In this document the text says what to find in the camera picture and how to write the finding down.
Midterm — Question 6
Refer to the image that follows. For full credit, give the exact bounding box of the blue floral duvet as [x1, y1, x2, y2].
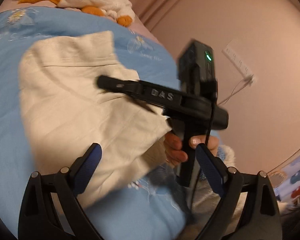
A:
[0, 7, 186, 239]

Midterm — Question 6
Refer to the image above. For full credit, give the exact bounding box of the white quilted jacket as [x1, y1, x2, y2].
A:
[19, 31, 169, 207]

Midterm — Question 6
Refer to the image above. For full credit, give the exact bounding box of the right hand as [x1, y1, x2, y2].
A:
[163, 132, 220, 168]

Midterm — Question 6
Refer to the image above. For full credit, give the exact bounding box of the white wall power strip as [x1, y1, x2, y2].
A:
[222, 39, 255, 86]

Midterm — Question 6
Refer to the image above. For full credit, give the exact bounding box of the white fluffy robe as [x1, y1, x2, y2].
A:
[177, 144, 286, 240]

